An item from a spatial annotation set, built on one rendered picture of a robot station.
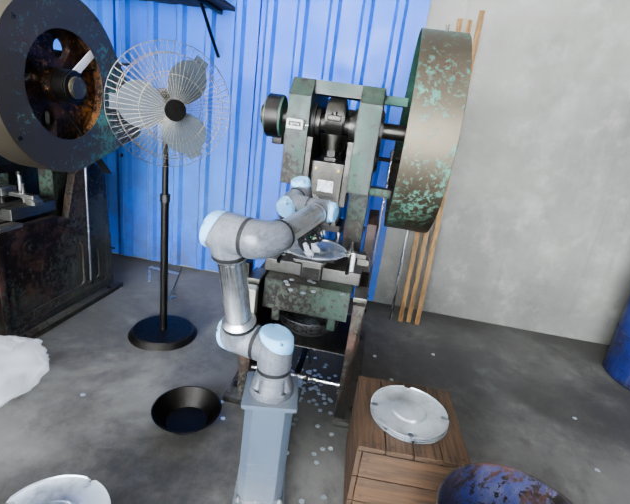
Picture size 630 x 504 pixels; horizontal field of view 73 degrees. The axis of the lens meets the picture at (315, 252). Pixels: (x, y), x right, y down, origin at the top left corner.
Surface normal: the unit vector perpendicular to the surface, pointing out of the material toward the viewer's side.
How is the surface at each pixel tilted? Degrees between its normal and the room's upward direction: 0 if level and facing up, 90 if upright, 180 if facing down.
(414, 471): 90
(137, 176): 90
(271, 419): 90
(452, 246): 90
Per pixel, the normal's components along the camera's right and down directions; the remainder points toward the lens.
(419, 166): -0.18, 0.51
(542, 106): -0.16, 0.30
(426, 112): -0.13, 0.07
